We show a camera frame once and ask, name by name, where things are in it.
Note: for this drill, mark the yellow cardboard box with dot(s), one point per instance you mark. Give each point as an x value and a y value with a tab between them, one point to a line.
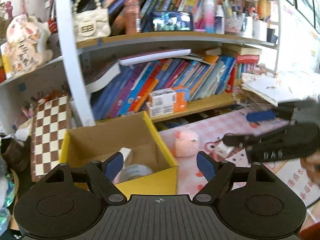
136	132

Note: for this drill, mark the white quilted handbag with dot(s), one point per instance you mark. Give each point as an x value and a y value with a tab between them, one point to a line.
90	24

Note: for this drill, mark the lower orange white carton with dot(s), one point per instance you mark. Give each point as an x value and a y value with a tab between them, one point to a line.
164	110

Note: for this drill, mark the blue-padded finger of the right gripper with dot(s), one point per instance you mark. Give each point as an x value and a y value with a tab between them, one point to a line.
261	116

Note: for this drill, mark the white shelf post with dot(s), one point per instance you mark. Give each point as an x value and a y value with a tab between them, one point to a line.
71	62

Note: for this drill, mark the stack of papers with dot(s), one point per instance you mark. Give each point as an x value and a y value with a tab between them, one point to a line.
284	88

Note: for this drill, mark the pink plush pig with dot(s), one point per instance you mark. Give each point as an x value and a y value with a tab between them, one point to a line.
186	143

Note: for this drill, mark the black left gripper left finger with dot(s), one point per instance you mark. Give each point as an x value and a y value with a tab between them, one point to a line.
101	176

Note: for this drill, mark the row of leaning books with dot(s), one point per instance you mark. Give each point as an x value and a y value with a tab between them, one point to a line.
122	87

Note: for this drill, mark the brown white checkerboard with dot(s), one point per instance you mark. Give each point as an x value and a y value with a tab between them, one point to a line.
50	123

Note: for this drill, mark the upper orange white carton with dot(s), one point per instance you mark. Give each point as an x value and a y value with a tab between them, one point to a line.
167	96

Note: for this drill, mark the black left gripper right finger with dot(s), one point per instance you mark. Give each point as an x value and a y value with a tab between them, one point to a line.
217	174

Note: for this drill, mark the orange white carton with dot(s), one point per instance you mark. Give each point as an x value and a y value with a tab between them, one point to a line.
164	110
167	96

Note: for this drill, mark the pink spray bottle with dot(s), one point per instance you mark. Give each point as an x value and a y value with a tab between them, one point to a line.
132	16

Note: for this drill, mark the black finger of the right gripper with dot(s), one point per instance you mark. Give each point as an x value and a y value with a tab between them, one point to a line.
285	143

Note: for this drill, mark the pink cartoon desk mat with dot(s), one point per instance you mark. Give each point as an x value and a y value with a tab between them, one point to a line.
210	132

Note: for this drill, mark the white plush rabbit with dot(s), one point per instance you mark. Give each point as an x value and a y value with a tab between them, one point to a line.
26	47

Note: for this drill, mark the white foam block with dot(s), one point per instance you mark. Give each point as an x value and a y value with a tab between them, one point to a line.
126	152

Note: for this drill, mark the wooden bookshelf board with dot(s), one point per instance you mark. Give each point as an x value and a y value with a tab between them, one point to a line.
201	105

